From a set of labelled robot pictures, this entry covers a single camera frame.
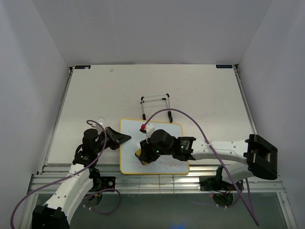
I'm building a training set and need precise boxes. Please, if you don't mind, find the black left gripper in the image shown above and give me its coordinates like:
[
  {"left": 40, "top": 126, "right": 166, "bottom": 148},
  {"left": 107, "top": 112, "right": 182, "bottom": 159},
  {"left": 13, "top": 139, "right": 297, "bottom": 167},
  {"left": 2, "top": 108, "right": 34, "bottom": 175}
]
[{"left": 94, "top": 126, "right": 132, "bottom": 154}]

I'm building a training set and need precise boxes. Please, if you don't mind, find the yellow whiteboard eraser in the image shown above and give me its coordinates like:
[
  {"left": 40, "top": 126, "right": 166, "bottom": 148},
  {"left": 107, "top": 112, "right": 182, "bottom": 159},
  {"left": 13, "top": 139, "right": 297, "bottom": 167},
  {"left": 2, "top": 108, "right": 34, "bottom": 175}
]
[{"left": 135, "top": 149, "right": 149, "bottom": 165}]

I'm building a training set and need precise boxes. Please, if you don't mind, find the yellow framed whiteboard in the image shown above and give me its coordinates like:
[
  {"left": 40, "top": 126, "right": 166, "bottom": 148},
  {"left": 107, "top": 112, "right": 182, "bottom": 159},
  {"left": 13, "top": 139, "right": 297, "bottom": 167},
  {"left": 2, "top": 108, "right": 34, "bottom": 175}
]
[{"left": 120, "top": 118, "right": 190, "bottom": 175}]

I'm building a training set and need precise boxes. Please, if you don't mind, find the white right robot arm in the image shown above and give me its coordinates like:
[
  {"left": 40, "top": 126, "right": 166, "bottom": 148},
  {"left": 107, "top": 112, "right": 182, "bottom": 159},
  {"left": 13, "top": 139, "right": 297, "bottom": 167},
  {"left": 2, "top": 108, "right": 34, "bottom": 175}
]
[{"left": 119, "top": 129, "right": 278, "bottom": 189}]

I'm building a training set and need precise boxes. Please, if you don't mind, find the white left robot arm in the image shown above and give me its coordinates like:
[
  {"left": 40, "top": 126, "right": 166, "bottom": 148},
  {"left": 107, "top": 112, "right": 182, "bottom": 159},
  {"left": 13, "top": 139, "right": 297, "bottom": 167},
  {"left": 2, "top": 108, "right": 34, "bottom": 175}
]
[{"left": 31, "top": 127, "right": 131, "bottom": 229}]

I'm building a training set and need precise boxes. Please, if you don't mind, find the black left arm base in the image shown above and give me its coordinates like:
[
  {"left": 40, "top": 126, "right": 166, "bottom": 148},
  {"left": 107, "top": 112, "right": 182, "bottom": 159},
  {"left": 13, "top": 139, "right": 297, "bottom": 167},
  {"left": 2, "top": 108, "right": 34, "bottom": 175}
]
[{"left": 82, "top": 176, "right": 116, "bottom": 210}]

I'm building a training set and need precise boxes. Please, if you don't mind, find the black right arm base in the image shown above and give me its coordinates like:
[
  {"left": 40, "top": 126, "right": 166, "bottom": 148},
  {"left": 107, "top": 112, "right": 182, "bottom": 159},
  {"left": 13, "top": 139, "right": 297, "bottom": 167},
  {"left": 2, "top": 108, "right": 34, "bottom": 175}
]
[{"left": 199, "top": 176, "right": 240, "bottom": 208}]

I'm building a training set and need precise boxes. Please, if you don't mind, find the blue left corner label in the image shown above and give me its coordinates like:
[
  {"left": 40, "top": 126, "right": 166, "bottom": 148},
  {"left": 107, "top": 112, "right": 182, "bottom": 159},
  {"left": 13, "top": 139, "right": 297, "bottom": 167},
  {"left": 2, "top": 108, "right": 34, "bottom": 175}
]
[{"left": 74, "top": 65, "right": 91, "bottom": 70}]

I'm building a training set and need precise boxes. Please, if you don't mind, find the blue table corner label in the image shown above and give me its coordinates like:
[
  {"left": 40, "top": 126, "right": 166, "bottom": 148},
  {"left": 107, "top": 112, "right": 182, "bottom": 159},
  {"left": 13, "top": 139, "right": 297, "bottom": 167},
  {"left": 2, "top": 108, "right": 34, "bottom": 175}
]
[{"left": 215, "top": 64, "right": 233, "bottom": 69}]

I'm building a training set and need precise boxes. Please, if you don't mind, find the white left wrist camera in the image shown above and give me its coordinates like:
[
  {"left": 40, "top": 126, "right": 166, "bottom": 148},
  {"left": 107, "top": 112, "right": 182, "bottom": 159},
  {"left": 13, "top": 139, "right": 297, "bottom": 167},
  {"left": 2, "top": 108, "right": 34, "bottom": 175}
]
[{"left": 91, "top": 117, "right": 104, "bottom": 132}]

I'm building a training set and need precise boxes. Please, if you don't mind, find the metal wire board stand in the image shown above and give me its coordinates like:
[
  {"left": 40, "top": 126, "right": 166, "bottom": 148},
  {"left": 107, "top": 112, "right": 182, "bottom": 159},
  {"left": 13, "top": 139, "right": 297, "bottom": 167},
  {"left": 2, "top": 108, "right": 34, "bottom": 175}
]
[{"left": 140, "top": 93, "right": 171, "bottom": 120}]

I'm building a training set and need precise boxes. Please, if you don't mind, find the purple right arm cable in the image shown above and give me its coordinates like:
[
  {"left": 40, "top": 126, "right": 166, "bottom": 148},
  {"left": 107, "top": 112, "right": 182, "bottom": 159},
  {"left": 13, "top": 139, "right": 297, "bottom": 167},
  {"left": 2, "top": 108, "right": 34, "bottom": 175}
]
[{"left": 146, "top": 108, "right": 260, "bottom": 227}]

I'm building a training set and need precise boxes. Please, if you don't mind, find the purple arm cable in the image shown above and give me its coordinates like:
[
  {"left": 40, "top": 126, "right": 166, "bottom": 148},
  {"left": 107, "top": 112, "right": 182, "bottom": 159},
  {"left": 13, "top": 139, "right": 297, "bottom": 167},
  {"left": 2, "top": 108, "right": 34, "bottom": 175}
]
[
  {"left": 146, "top": 108, "right": 260, "bottom": 227},
  {"left": 10, "top": 119, "right": 122, "bottom": 229}
]

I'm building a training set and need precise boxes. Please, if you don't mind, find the aluminium extrusion frame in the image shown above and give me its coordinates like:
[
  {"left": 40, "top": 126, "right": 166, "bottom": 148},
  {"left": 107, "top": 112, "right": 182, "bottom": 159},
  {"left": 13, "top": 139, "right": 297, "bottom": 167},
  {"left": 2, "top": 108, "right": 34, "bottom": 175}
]
[{"left": 26, "top": 63, "right": 298, "bottom": 229}]

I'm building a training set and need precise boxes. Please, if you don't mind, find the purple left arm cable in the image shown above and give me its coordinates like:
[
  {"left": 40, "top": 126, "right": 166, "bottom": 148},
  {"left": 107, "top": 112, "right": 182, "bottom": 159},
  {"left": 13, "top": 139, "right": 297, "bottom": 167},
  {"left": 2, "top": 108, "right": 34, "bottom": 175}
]
[{"left": 10, "top": 119, "right": 122, "bottom": 229}]

